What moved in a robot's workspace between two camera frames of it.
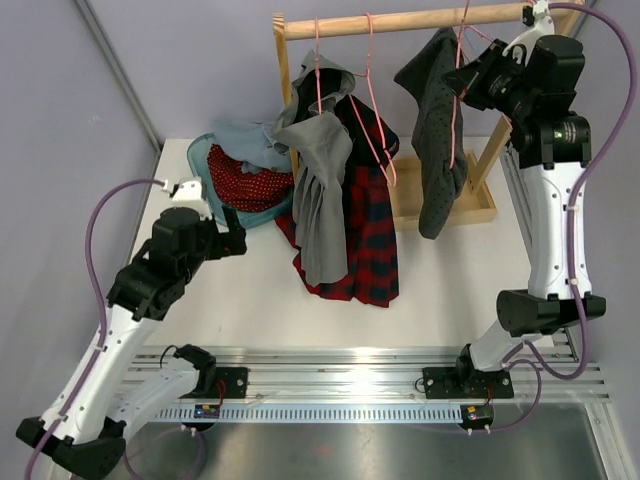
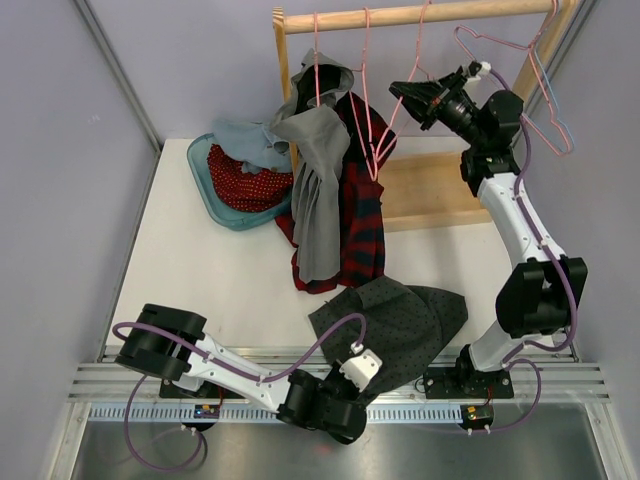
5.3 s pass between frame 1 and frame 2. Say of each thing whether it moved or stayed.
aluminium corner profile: stayed
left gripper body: moved
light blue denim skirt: stayed
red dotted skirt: stayed
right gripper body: moved
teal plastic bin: stayed
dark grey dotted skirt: moved
